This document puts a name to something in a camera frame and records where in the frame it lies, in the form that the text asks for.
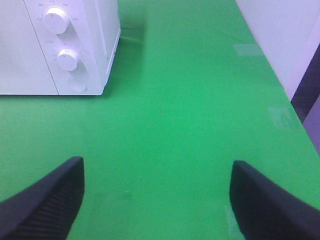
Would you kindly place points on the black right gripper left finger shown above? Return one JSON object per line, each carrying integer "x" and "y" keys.
{"x": 47, "y": 209}

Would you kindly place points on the white timer knob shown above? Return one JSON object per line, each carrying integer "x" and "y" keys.
{"x": 68, "y": 59}

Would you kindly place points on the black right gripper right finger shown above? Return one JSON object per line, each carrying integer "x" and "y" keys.
{"x": 265, "y": 211}

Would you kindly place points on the upper white power knob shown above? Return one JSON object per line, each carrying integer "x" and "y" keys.
{"x": 56, "y": 20}

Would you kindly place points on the white microwave door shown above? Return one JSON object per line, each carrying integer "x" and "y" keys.
{"x": 23, "y": 67}

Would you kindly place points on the white microwave oven body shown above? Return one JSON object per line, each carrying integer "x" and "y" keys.
{"x": 93, "y": 32}

